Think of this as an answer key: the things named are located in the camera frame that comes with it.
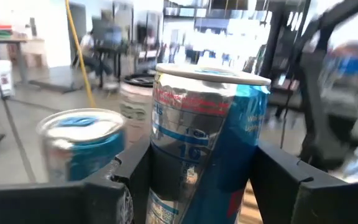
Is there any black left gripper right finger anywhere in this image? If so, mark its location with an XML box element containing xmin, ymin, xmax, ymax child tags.
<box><xmin>249</xmin><ymin>139</ymin><xmax>358</xmax><ymax>224</ymax></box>

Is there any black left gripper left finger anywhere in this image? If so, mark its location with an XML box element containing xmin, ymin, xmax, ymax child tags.
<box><xmin>0</xmin><ymin>139</ymin><xmax>151</xmax><ymax>224</ymax></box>

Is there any blue silver Red Bull can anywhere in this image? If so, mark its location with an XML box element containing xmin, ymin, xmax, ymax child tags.
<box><xmin>144</xmin><ymin>63</ymin><xmax>272</xmax><ymax>224</ymax></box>
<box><xmin>35</xmin><ymin>108</ymin><xmax>127</xmax><ymax>184</ymax></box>

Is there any tall white can black lid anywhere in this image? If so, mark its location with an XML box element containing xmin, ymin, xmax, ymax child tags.
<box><xmin>118</xmin><ymin>73</ymin><xmax>157</xmax><ymax>147</ymax></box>

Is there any person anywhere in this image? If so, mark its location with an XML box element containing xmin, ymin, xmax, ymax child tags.
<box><xmin>73</xmin><ymin>29</ymin><xmax>114</xmax><ymax>77</ymax></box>

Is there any yellow hanging cable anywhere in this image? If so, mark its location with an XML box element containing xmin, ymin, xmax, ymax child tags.
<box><xmin>64</xmin><ymin>0</ymin><xmax>98</xmax><ymax>108</ymax></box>

